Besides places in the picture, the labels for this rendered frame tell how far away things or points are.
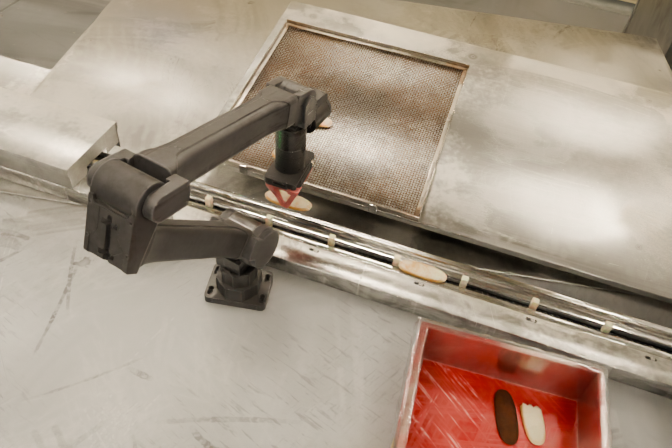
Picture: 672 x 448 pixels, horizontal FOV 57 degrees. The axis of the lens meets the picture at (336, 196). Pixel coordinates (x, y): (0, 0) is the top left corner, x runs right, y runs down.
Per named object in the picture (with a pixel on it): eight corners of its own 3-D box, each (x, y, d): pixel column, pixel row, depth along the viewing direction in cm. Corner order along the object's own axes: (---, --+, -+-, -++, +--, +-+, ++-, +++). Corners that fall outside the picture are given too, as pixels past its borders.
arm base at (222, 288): (203, 301, 118) (264, 311, 118) (200, 275, 113) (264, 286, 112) (215, 267, 124) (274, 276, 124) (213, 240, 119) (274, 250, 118)
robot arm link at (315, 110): (263, 85, 105) (305, 103, 103) (299, 55, 113) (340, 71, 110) (264, 138, 114) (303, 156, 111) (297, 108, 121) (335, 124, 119)
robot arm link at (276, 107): (87, 198, 79) (151, 234, 75) (85, 161, 76) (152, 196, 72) (273, 97, 112) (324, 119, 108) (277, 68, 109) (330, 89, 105)
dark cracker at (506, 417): (491, 389, 110) (493, 386, 109) (512, 391, 110) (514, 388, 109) (498, 444, 103) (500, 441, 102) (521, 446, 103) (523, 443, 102)
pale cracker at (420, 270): (396, 271, 124) (397, 267, 123) (400, 257, 126) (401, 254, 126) (444, 286, 122) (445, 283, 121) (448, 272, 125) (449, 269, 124)
